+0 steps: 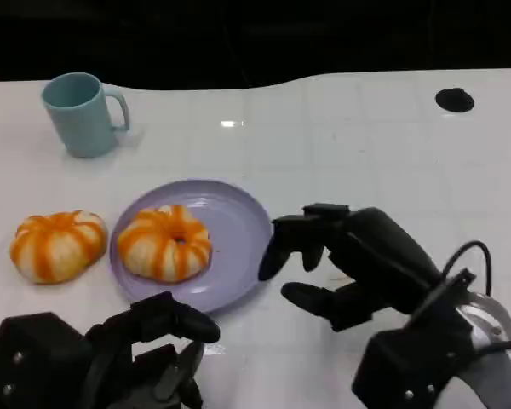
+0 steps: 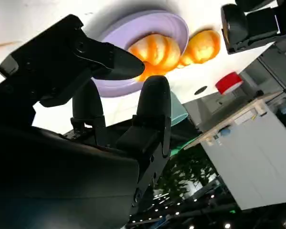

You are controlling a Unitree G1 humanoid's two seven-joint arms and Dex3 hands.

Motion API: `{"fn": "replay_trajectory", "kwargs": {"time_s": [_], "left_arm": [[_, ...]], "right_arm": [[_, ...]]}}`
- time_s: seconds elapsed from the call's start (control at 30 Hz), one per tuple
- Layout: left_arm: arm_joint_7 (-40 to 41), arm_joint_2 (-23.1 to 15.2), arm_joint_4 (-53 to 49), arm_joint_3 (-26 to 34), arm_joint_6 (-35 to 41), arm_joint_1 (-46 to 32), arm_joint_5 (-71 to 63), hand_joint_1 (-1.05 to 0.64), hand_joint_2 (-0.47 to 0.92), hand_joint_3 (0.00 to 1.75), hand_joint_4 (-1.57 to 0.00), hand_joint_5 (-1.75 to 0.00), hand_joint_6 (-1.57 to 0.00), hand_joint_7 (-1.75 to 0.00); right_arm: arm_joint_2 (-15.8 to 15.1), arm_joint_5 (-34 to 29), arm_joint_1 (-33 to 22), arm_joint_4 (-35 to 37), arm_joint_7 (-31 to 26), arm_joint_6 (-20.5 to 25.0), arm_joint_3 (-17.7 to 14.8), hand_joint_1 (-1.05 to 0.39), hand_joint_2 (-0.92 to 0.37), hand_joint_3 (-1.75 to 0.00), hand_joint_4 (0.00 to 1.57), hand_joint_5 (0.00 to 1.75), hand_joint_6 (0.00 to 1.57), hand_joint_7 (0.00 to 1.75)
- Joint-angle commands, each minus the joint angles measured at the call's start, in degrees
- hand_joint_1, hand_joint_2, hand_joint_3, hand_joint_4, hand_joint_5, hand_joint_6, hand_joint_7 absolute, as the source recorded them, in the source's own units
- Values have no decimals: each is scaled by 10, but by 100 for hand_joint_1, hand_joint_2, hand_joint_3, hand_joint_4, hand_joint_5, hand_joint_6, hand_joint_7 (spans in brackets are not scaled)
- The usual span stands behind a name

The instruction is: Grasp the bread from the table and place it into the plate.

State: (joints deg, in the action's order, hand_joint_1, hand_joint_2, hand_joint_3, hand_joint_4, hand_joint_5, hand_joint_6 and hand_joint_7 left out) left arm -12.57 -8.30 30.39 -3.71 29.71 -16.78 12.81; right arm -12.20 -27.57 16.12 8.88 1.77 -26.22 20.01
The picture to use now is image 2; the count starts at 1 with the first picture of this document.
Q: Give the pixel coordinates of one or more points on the green mat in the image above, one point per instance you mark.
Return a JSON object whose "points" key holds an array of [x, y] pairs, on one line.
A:
{"points": [[181, 148]]}

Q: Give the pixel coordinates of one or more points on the red cylindrical object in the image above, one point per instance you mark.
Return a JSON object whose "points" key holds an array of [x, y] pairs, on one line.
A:
{"points": [[228, 82]]}

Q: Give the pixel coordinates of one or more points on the black round table grommet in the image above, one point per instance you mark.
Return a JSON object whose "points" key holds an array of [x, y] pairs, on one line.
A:
{"points": [[201, 90]]}

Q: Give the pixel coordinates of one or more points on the orange and white bread roll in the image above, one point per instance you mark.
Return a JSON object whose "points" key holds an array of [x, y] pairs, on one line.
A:
{"points": [[202, 47], [157, 52]]}

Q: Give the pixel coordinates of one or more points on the pale green mug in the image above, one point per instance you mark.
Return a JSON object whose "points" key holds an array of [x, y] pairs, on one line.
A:
{"points": [[177, 112]]}

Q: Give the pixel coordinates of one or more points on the lilac plate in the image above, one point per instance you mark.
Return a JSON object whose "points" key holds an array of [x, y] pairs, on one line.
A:
{"points": [[157, 23]]}

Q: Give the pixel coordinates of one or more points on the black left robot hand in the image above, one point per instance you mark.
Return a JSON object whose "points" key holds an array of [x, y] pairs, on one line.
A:
{"points": [[259, 23]]}

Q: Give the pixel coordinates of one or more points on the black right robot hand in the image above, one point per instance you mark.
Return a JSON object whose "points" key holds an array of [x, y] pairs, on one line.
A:
{"points": [[62, 171]]}

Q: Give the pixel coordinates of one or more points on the white cabinet with wooden top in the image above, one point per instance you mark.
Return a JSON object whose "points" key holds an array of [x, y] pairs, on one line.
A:
{"points": [[252, 155]]}

